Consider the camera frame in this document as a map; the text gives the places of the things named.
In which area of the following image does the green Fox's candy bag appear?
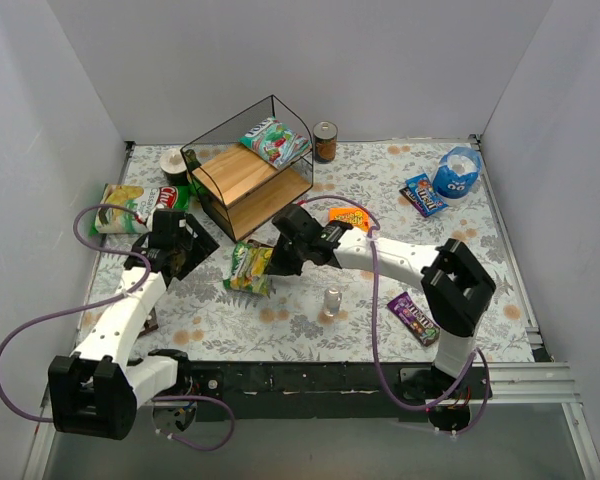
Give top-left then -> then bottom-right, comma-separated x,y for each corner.
223,242 -> 273,296

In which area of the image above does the brown chocolate bar wrapper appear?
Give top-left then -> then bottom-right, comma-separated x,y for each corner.
246,239 -> 274,249

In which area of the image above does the brown purple chocolate bar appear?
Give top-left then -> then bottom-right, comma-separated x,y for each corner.
140,309 -> 159,336

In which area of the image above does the teal Fox's candy bag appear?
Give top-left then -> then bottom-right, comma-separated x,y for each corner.
239,117 -> 310,170

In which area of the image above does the purple M&M's candy bag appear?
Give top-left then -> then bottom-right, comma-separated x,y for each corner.
387,292 -> 440,348

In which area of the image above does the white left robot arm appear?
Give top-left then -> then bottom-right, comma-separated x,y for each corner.
48,209 -> 219,440

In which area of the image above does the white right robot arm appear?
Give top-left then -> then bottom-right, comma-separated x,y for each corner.
266,204 -> 496,379

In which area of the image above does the blue M&M's candy bag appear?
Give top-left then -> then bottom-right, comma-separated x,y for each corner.
399,173 -> 448,218

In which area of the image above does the green cassava chips bag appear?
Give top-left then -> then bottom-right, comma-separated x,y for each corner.
92,184 -> 190,234

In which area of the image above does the green glass bottle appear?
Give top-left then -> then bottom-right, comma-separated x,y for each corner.
182,149 -> 207,198

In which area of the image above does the orange Scrub Daddy box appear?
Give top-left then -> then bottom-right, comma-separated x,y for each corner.
329,207 -> 371,232

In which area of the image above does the dark cup with white lid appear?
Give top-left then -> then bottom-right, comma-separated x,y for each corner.
159,149 -> 189,186

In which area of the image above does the food tin can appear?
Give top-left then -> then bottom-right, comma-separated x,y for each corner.
313,121 -> 338,164

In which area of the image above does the blue M&M's character bag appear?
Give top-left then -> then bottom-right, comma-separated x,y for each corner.
433,147 -> 483,206

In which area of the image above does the wire and wood shelf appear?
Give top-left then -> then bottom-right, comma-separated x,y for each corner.
180,94 -> 315,242

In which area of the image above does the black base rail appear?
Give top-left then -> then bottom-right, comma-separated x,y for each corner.
152,360 -> 494,425

